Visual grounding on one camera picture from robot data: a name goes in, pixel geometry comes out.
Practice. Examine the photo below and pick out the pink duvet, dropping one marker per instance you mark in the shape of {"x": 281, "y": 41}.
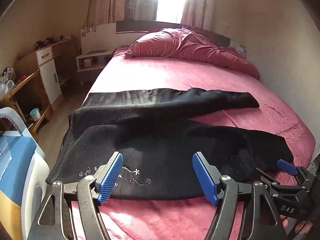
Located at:
{"x": 190, "y": 45}

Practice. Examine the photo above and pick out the pink bed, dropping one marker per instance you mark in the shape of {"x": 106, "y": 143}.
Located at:
{"x": 162, "y": 75}

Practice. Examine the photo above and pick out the person's right hand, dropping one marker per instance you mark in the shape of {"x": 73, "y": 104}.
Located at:
{"x": 298, "y": 226}

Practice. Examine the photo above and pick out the clear plastic bag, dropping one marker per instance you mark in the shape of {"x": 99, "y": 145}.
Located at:
{"x": 6, "y": 85}

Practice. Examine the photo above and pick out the beige curtain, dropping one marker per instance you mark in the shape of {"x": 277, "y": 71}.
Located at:
{"x": 197, "y": 5}
{"x": 112, "y": 0}

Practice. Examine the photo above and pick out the dark headboard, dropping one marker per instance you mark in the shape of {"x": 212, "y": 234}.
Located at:
{"x": 130, "y": 26}

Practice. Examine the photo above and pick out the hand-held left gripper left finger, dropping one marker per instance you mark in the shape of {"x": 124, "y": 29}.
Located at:
{"x": 111, "y": 177}

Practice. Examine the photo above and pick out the white floral headboard panel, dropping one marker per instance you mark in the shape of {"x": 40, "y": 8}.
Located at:
{"x": 92, "y": 31}
{"x": 241, "y": 47}

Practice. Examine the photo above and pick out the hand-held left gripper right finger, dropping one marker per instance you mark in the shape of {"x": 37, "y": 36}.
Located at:
{"x": 203, "y": 177}

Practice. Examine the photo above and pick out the white nightstand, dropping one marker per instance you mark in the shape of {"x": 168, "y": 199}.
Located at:
{"x": 92, "y": 55}

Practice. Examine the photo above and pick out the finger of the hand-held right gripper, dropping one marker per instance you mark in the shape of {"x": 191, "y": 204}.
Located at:
{"x": 285, "y": 166}
{"x": 273, "y": 183}

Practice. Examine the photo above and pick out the blue and white appliance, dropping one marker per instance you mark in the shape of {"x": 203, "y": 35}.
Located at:
{"x": 20, "y": 155}

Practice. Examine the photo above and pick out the white cabinet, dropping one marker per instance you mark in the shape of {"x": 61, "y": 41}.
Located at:
{"x": 50, "y": 80}

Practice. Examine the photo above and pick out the teal cup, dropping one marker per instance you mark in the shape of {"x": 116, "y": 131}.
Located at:
{"x": 35, "y": 113}

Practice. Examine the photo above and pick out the black pants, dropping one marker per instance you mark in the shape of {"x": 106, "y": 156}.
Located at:
{"x": 162, "y": 142}

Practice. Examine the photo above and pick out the wooden table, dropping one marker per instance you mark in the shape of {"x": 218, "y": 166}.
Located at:
{"x": 25, "y": 80}

